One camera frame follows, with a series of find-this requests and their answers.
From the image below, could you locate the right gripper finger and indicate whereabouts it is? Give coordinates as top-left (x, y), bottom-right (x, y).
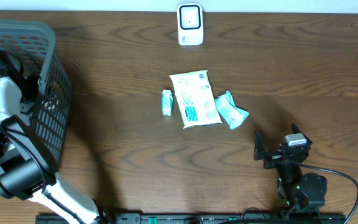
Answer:
top-left (291, 123), bottom-right (313, 145)
top-left (254, 130), bottom-right (266, 161)

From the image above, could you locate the green snack packet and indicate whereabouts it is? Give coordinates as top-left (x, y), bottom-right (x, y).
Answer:
top-left (215, 90), bottom-right (249, 130)

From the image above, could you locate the yellow snack bag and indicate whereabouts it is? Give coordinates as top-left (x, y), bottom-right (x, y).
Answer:
top-left (170, 70), bottom-right (223, 129)

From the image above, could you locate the small green tissue pack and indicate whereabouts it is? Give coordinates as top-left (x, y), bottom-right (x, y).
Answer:
top-left (161, 90), bottom-right (173, 116)

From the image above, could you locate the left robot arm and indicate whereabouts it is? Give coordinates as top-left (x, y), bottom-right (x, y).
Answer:
top-left (0, 50), bottom-right (111, 223)

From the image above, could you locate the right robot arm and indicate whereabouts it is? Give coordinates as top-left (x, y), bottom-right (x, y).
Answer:
top-left (254, 124), bottom-right (328, 211)

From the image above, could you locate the white barcode scanner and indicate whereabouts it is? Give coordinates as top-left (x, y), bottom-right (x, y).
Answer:
top-left (177, 3), bottom-right (204, 46)

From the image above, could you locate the colourful item in basket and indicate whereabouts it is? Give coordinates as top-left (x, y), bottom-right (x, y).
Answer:
top-left (42, 79), bottom-right (62, 113)

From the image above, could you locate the grey plastic basket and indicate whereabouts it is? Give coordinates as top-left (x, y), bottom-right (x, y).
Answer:
top-left (0, 20), bottom-right (73, 200)

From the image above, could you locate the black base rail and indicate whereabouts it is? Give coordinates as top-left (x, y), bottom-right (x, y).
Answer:
top-left (35, 212), bottom-right (347, 224)

